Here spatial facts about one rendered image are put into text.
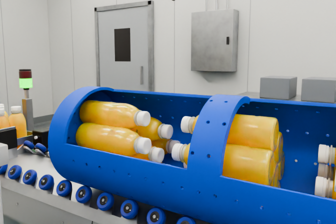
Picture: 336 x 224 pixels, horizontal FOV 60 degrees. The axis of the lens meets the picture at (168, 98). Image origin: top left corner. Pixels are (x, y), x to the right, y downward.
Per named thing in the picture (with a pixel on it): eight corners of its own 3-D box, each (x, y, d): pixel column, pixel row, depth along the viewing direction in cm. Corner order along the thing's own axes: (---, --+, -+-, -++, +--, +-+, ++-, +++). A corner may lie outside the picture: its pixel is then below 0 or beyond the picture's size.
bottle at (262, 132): (269, 154, 56) (183, 141, 65) (276, 150, 62) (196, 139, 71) (272, 117, 56) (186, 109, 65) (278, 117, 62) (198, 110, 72)
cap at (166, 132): (166, 122, 81) (172, 123, 80) (166, 135, 82) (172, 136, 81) (158, 126, 78) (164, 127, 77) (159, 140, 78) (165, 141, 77)
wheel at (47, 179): (43, 191, 81) (48, 193, 82) (52, 176, 82) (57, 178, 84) (34, 185, 83) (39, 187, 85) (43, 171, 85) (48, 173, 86)
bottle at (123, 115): (75, 111, 81) (128, 117, 71) (90, 95, 85) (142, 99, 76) (86, 129, 85) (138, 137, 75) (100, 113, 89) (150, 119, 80)
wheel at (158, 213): (152, 202, 66) (156, 204, 68) (141, 219, 65) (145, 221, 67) (167, 213, 63) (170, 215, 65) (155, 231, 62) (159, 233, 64)
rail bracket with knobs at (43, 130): (39, 156, 125) (38, 133, 124) (29, 153, 129) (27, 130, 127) (58, 150, 134) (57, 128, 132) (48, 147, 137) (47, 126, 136)
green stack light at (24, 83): (24, 88, 154) (23, 79, 153) (17, 87, 157) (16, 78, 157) (35, 87, 159) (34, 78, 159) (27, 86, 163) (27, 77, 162)
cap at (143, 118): (133, 117, 73) (139, 118, 73) (140, 107, 76) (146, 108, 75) (138, 128, 76) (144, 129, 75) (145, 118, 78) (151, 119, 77)
